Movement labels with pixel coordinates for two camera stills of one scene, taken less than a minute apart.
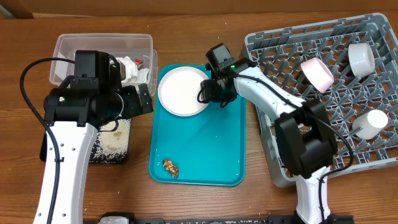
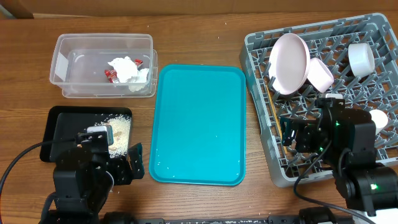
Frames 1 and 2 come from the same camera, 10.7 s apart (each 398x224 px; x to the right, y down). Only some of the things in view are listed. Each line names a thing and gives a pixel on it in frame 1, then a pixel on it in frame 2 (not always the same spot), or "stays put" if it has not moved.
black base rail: [152, 218] stays put
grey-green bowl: [361, 59] stays put
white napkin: [133, 74] stays put
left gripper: [133, 106] → [125, 175]
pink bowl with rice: [318, 73] stays put
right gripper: [208, 96] → [304, 128]
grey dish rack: [349, 67] stays put
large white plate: [178, 91] → [289, 63]
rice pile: [112, 147] stays put
